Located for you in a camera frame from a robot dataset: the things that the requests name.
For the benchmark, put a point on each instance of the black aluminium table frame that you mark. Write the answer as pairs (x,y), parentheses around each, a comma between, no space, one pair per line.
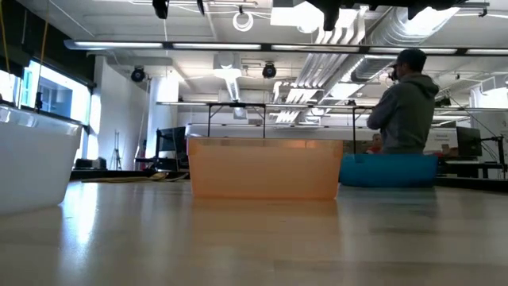
(79,173)

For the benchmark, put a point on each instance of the black case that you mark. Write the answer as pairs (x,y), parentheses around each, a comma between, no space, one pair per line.
(90,163)

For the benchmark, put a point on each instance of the gold spoon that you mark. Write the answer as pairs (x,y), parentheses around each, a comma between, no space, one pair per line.
(119,179)

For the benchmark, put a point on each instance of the black desk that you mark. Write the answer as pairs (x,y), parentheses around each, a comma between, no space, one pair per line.
(158,161)

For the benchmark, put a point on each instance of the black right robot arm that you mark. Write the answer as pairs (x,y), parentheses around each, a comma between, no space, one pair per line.
(416,6)

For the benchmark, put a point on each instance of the teal plastic bin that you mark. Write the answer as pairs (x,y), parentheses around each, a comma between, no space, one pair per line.
(389,171)

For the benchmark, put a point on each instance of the long overhead light bar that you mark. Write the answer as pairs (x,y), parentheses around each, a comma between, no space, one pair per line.
(218,46)

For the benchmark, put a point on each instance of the black ceiling light fixture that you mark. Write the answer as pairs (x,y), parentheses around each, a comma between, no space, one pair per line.
(442,102)

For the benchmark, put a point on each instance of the thin metal tripod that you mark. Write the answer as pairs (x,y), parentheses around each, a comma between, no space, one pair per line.
(116,151)

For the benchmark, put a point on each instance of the white air duct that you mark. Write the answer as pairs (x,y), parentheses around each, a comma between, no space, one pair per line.
(228,73)

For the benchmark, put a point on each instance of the bright window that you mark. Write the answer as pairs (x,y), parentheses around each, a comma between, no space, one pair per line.
(55,99)

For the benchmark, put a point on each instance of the person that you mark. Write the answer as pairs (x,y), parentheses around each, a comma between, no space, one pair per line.
(405,107)
(375,143)

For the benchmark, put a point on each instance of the orange translucent plastic bin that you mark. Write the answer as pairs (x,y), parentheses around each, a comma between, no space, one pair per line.
(264,168)

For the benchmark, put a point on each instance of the black round spotlight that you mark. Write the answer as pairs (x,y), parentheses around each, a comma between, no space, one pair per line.
(137,74)
(269,70)

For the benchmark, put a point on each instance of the silver ventilation duct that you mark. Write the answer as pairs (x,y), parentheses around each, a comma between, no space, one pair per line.
(397,29)

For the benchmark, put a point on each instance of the dark iridescent spoon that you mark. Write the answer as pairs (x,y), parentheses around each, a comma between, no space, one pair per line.
(178,176)

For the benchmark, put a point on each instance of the black computer monitor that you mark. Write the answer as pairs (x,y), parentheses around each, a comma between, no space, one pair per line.
(171,139)
(468,141)

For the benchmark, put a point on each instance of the dark workbench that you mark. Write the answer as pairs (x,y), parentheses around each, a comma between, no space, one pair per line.
(468,165)

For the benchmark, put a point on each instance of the clear plastic bin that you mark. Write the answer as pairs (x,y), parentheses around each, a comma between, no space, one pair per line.
(31,167)

